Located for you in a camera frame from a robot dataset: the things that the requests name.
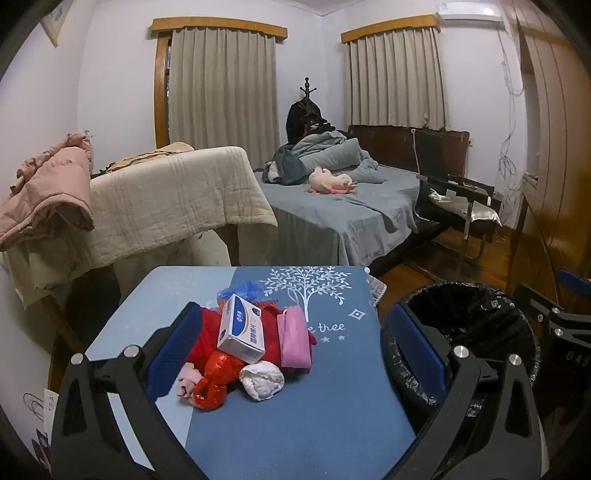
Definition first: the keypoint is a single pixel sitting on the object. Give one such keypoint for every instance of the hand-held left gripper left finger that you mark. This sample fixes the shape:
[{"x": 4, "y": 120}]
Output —
[{"x": 173, "y": 355}]

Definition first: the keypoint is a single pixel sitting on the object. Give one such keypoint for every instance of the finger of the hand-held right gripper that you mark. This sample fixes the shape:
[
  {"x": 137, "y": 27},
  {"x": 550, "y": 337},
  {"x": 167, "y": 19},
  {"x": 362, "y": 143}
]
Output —
[
  {"x": 572, "y": 280},
  {"x": 535, "y": 300}
]

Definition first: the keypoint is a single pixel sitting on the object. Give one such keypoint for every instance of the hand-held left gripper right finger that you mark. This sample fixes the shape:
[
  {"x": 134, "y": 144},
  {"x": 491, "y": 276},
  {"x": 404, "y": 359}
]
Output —
[{"x": 418, "y": 350}]

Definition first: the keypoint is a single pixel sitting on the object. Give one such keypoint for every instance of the grey sock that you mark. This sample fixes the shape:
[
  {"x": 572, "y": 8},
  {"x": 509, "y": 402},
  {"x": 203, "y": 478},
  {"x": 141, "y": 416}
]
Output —
[{"x": 189, "y": 383}]

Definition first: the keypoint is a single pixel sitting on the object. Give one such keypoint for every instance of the red cloth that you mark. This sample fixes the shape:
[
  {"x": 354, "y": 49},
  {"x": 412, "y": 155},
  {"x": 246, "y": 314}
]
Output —
[{"x": 207, "y": 332}]

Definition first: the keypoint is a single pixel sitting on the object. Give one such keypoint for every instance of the shiny red plastic bag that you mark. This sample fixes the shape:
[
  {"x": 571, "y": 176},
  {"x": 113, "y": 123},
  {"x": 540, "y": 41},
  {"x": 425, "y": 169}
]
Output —
[{"x": 217, "y": 374}]

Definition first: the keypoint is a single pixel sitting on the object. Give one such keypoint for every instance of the black bag-lined trash bin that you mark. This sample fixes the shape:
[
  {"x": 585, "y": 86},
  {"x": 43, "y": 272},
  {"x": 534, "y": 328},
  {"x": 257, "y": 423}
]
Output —
[{"x": 471, "y": 318}]

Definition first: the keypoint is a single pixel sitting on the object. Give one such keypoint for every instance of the white and blue box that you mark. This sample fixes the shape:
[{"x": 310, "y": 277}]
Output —
[{"x": 240, "y": 327}]

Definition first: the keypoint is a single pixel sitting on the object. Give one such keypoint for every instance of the blue plastic bag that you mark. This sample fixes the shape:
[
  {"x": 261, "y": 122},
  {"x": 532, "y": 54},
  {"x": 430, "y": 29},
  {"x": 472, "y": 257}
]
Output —
[{"x": 244, "y": 290}]

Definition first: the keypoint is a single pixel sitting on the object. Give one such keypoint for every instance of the pink packet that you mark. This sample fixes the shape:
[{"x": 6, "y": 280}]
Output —
[{"x": 293, "y": 341}]

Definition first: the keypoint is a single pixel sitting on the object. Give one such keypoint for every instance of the grey quilted table cover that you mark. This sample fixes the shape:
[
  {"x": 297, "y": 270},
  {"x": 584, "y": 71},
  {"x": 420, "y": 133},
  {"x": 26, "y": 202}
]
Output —
[{"x": 377, "y": 288}]

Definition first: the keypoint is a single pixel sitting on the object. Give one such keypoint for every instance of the blue tree-print tablecloth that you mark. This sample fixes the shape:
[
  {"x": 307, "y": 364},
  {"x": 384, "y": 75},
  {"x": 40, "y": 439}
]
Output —
[{"x": 332, "y": 397}]

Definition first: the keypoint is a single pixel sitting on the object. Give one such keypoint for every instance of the brown wooden table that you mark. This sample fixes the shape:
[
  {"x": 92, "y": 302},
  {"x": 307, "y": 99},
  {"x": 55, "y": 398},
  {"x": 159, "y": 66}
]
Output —
[{"x": 60, "y": 323}]

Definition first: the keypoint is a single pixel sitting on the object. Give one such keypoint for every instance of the silver cushion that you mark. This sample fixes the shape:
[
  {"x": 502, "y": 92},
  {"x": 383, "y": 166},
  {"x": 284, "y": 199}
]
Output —
[{"x": 457, "y": 205}]

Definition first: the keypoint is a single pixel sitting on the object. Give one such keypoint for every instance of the white printed paper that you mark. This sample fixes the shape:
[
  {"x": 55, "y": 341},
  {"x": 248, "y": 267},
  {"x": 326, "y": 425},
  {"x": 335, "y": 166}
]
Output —
[{"x": 39, "y": 406}]

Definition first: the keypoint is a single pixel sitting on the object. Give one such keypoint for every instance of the wooden wardrobe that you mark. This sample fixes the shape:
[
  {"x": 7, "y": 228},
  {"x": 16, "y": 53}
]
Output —
[{"x": 554, "y": 138}]

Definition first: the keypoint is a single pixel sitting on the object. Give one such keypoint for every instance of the beige blanket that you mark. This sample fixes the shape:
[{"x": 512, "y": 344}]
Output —
[{"x": 161, "y": 198}]

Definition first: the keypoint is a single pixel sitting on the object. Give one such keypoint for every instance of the bed with grey sheet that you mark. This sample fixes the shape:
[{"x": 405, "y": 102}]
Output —
[{"x": 323, "y": 217}]

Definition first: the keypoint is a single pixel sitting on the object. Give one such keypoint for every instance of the pink plush toy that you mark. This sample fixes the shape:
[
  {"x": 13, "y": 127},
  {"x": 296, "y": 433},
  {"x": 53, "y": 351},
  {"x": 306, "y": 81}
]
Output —
[{"x": 328, "y": 181}]

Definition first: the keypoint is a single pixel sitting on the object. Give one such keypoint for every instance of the tan folded cloth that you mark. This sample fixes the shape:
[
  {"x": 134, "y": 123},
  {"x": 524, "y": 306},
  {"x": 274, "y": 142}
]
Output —
[{"x": 157, "y": 154}]

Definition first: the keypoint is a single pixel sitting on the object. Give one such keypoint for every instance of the pink jacket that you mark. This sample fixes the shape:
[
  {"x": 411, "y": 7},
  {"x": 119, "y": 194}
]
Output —
[{"x": 51, "y": 194}]

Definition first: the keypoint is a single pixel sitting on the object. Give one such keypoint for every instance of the wooden headboard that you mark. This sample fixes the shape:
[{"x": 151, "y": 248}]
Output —
[{"x": 392, "y": 147}]

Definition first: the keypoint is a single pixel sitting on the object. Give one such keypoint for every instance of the grey duvet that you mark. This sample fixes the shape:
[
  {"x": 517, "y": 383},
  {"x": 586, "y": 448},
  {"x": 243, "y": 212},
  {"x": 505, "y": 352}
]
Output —
[{"x": 328, "y": 154}]

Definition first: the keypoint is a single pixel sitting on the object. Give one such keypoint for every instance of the dark clothes pile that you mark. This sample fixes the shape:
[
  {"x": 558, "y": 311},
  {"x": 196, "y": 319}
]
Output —
[{"x": 288, "y": 168}]

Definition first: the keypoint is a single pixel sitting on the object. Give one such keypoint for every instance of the black coat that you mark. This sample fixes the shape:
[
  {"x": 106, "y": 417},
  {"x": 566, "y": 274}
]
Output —
[{"x": 298, "y": 120}]

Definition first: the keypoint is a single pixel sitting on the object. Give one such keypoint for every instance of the narrow beige curtain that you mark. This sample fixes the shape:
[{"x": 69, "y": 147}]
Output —
[{"x": 397, "y": 78}]

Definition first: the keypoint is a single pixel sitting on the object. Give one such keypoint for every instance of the wide beige curtain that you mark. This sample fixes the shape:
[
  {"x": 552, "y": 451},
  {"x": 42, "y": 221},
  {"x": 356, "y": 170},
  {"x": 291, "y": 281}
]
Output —
[{"x": 221, "y": 92}]

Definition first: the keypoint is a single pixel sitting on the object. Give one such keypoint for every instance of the dark wooden coat rack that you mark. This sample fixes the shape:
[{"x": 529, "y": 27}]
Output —
[{"x": 305, "y": 87}]

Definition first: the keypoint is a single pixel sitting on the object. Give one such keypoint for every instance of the white air conditioner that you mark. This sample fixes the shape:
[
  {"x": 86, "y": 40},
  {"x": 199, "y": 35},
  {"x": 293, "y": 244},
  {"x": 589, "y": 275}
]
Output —
[{"x": 471, "y": 11}]

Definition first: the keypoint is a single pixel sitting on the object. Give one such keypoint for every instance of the short wooden curtain pelmet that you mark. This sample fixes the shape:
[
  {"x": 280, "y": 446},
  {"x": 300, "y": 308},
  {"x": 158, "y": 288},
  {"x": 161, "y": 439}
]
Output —
[{"x": 392, "y": 26}]

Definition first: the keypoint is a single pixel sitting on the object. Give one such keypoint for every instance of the long wooden curtain pelmet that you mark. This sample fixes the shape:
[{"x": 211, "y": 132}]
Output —
[{"x": 217, "y": 25}]

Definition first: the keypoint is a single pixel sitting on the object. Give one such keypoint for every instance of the black metal-frame chair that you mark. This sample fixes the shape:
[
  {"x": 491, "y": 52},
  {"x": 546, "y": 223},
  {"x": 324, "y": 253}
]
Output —
[{"x": 431, "y": 152}]

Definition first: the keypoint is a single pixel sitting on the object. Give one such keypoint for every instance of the wooden window frame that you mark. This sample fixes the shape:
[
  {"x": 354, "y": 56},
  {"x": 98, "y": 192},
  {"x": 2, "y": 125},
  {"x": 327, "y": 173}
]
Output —
[{"x": 161, "y": 92}]

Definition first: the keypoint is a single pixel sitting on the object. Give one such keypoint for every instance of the framed wall picture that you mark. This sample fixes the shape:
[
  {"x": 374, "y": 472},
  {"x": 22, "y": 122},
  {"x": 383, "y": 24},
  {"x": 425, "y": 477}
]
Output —
[{"x": 55, "y": 25}]

